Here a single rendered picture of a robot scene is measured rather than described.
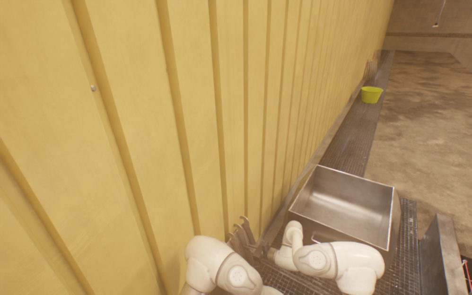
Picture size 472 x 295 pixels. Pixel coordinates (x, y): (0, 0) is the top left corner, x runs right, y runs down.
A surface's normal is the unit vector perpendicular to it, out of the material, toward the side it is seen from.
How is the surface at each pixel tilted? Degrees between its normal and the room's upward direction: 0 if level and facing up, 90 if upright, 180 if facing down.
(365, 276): 45
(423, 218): 0
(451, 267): 0
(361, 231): 0
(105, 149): 90
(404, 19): 90
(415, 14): 90
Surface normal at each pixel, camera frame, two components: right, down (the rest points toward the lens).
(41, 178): 0.84, 0.25
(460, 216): -0.02, -0.87
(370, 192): -0.55, 0.40
